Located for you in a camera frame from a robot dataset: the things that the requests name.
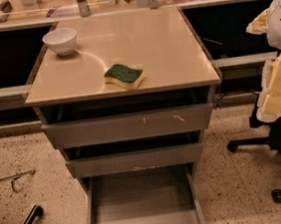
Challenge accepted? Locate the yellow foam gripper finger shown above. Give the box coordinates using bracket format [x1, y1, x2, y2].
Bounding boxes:
[246, 10, 268, 35]
[256, 54, 281, 122]

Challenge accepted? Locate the green and yellow sponge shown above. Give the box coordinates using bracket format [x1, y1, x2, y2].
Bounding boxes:
[104, 64, 144, 90]

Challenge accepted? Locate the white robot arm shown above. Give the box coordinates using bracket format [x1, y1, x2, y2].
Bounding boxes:
[246, 0, 281, 122]

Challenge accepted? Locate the grey top drawer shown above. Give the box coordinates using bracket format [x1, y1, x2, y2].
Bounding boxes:
[42, 104, 212, 149]

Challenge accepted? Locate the grey drawer cabinet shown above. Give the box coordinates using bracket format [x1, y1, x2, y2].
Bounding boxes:
[27, 7, 220, 224]

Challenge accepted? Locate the grey middle drawer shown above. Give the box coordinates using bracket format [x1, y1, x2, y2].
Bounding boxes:
[66, 143, 202, 178]

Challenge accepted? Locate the open grey bottom drawer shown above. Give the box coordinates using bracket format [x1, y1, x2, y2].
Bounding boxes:
[87, 164, 205, 224]

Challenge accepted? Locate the white ceramic bowl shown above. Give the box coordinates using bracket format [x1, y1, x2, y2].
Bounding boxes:
[43, 28, 77, 56]

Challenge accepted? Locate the metal hook tool on floor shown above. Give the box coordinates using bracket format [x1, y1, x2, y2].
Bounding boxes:
[0, 170, 37, 193]

